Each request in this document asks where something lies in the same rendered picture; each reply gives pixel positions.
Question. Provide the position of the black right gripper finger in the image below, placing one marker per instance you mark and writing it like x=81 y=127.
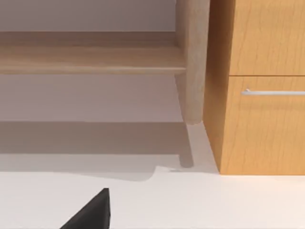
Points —
x=95 y=212

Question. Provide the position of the orange wooden cupboard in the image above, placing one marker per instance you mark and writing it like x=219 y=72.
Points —
x=215 y=95

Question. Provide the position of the plain wooden drawer front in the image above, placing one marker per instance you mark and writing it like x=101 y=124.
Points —
x=267 y=35

